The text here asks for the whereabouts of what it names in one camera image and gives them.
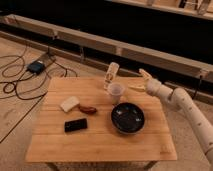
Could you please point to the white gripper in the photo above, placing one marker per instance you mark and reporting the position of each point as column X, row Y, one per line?
column 153, row 86

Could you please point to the clear plastic bottle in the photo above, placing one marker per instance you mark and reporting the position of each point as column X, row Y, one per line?
column 110, row 74

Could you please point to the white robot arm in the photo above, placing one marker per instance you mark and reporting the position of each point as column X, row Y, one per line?
column 179, row 99

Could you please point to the clear plastic cup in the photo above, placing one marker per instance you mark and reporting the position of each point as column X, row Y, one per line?
column 115, row 91

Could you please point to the black bowl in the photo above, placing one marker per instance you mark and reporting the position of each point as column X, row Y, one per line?
column 127, row 118

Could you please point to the brown sausage toy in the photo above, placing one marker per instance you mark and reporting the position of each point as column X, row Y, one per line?
column 87, row 109

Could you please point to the white sponge block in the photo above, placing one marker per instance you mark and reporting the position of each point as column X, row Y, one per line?
column 69, row 103

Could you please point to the wooden table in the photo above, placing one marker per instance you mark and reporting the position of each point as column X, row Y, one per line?
column 100, row 141

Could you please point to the black smartphone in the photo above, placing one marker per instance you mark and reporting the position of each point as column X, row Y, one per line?
column 75, row 125

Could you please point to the blue power box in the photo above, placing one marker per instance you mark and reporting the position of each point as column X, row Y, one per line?
column 36, row 67

